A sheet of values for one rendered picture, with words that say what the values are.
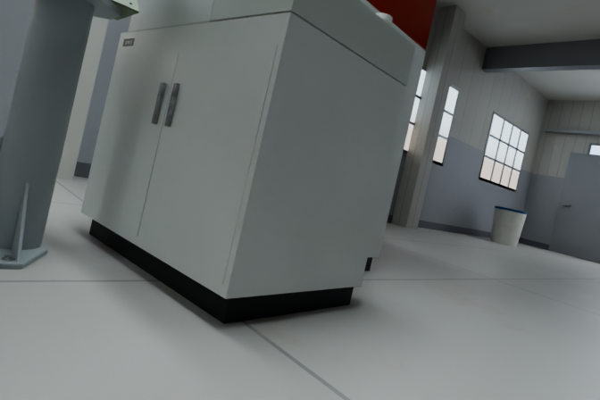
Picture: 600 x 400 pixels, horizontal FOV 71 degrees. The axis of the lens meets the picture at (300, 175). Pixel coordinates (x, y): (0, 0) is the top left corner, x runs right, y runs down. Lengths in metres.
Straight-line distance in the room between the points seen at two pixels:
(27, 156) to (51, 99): 0.18
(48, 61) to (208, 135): 0.54
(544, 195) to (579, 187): 0.71
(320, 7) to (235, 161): 0.47
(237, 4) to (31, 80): 0.65
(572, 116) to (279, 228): 10.14
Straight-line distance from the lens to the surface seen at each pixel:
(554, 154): 10.91
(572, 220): 10.56
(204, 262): 1.17
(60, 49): 1.50
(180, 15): 1.55
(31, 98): 1.49
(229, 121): 1.17
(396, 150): 2.27
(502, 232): 8.44
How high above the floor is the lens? 0.43
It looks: level
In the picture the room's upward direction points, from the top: 13 degrees clockwise
